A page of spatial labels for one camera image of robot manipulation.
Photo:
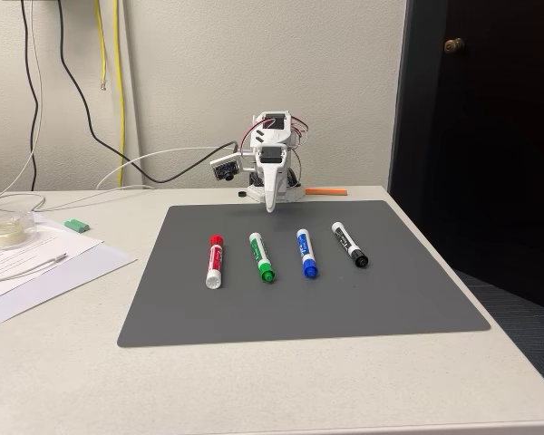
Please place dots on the black marker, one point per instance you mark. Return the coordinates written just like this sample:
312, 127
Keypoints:
349, 244

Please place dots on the green marker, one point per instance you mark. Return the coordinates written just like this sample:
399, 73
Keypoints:
259, 256

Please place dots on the blue marker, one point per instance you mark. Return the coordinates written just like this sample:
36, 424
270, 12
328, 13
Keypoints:
306, 251

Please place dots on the red marker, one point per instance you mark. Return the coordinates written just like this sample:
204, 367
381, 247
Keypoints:
215, 260

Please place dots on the orange flat bar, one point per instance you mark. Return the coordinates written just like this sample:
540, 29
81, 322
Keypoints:
326, 191

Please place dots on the grey mat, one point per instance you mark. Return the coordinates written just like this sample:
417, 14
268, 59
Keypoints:
299, 308

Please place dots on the blank white paper sheet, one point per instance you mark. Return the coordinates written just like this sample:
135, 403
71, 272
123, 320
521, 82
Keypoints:
95, 267

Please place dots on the green eraser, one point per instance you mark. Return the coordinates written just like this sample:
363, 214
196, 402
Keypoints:
76, 225

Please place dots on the brass door knob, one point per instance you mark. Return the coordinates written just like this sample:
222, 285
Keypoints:
453, 45

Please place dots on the dark door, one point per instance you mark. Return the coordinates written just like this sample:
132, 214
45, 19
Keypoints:
503, 136

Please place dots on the printed paper sheet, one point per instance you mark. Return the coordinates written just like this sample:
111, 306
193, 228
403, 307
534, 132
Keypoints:
50, 244

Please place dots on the clear tape dispenser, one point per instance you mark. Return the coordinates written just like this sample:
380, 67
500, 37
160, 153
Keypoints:
4, 231

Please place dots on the white mounted camera module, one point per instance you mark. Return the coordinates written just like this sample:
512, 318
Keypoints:
226, 168

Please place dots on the white wall conduit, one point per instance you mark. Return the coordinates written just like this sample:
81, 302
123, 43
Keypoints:
131, 90

